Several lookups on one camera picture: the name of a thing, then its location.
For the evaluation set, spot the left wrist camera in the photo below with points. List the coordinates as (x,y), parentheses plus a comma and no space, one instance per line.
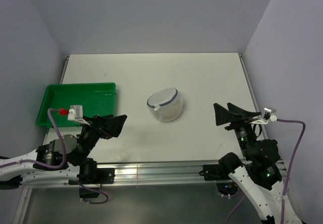
(74,114)

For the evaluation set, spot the aluminium frame rail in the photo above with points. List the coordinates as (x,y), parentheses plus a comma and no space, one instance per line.
(132,174)

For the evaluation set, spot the green plastic tray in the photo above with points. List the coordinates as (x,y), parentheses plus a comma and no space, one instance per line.
(96,99)

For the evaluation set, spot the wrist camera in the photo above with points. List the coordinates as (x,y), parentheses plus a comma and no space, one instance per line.
(269,116)
(74,114)

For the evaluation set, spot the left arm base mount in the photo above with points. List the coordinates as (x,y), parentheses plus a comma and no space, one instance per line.
(98,177)

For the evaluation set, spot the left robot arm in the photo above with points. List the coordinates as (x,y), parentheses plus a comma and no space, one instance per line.
(66,157)

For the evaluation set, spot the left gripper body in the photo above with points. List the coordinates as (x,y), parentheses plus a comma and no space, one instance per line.
(93,132)

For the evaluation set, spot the white mesh laundry bag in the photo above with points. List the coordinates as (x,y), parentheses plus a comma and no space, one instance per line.
(166,105)

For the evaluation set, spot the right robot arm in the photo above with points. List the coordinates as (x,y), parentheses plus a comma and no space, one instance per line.
(259,178)

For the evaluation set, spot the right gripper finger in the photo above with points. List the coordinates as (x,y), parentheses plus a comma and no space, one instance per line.
(223,115)
(243,113)

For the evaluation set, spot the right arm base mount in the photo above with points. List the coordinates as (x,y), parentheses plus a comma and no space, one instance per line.
(225,186)

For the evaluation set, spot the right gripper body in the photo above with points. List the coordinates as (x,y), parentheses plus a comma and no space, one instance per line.
(242,127)

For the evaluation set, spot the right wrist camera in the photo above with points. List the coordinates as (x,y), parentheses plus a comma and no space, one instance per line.
(269,116)

